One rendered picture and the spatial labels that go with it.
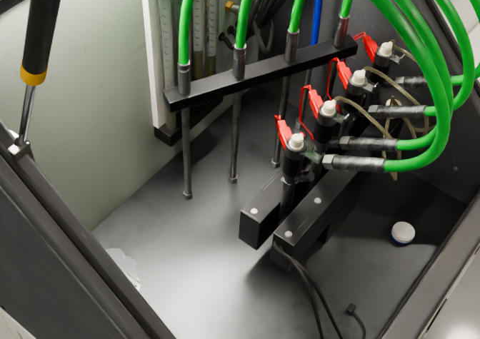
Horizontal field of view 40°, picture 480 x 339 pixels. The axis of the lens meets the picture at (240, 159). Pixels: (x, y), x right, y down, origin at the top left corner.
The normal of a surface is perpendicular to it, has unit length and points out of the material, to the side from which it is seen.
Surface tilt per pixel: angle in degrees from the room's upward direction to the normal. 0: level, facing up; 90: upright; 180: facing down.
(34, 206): 43
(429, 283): 0
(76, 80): 90
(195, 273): 0
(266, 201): 0
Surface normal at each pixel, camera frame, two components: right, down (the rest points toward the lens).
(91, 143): 0.79, 0.50
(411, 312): 0.04, -0.62
